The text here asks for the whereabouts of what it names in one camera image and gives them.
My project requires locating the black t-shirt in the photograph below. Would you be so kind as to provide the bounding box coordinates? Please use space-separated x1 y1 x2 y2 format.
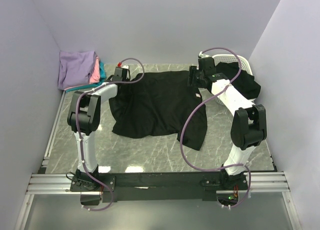
216 62 261 100
109 70 208 151

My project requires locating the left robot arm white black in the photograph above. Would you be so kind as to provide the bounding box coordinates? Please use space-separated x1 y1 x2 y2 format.
67 65 131 191

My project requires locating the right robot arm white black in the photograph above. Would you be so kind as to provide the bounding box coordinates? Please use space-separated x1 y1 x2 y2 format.
188 55 267 190

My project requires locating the folded teal t-shirt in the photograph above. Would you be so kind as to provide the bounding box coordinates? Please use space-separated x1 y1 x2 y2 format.
66 61 106 92

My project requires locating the white perforated laundry basket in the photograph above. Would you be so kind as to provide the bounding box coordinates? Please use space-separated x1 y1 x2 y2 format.
213 54 256 102

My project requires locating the folded pink t-shirt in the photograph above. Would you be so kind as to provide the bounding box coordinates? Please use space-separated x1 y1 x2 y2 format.
64 57 101 91

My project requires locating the black t-shirt in basket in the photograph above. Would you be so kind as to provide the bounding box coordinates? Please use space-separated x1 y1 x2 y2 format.
216 62 261 100

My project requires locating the folded lavender t-shirt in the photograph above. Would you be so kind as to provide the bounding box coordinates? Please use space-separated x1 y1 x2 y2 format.
57 51 97 90

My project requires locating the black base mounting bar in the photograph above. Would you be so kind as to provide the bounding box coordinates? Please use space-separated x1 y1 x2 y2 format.
70 171 249 206

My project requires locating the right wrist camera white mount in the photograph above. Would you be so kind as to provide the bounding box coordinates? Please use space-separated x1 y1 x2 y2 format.
198 51 211 59

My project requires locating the aluminium extrusion rail frame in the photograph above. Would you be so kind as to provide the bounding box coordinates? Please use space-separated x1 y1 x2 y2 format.
16 94 302 230

